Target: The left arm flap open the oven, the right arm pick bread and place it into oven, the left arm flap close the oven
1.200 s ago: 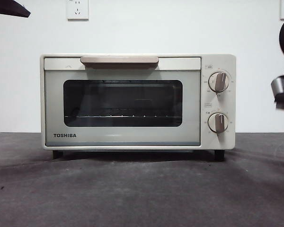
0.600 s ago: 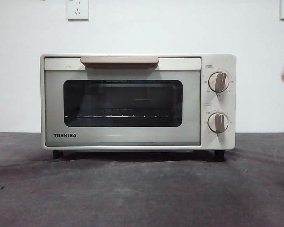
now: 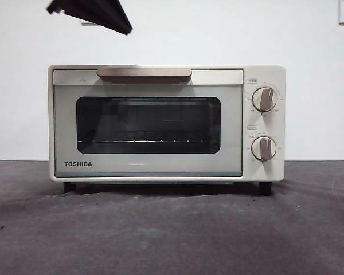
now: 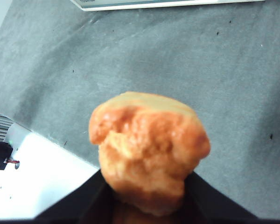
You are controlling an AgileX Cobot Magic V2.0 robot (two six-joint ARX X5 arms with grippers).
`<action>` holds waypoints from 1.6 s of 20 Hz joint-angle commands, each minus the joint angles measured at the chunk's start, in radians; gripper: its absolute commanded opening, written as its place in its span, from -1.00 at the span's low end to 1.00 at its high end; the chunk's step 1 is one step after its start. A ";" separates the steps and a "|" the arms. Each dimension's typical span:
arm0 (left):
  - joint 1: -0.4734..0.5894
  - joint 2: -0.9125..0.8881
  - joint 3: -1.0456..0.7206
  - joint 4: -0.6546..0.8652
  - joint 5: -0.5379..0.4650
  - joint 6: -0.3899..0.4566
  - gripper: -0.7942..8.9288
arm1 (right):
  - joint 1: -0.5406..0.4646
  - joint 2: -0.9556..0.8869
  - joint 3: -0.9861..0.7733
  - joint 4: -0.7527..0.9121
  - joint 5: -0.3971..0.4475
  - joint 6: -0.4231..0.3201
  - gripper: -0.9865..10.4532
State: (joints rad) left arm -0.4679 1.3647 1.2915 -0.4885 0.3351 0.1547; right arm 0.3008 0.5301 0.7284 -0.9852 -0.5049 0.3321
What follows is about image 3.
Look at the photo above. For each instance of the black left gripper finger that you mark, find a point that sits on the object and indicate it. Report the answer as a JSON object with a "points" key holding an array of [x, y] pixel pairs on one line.
{"points": [[97, 13]]}

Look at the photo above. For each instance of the black oven foot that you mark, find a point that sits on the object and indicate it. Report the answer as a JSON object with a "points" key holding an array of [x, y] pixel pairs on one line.
{"points": [[69, 187], [265, 189]]}

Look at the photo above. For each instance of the cream white toaster oven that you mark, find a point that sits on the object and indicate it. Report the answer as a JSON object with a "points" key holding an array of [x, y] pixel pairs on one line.
{"points": [[263, 77]]}

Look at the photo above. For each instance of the cream beige oven knob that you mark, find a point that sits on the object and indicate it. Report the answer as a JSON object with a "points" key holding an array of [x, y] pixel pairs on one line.
{"points": [[264, 148], [264, 99]]}

